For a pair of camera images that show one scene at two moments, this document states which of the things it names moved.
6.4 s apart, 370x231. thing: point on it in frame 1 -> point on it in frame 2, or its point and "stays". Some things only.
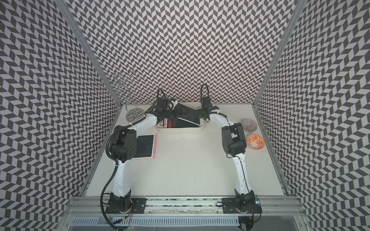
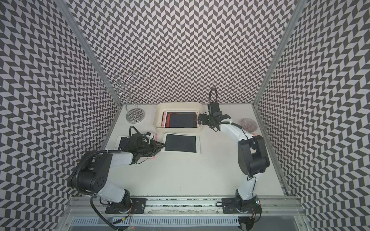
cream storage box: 189,121 stays
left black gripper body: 171,113 -> 151,148
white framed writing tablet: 188,114 -> 181,143
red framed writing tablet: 179,123 stays
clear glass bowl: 249,125 stays
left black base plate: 138,206 stays
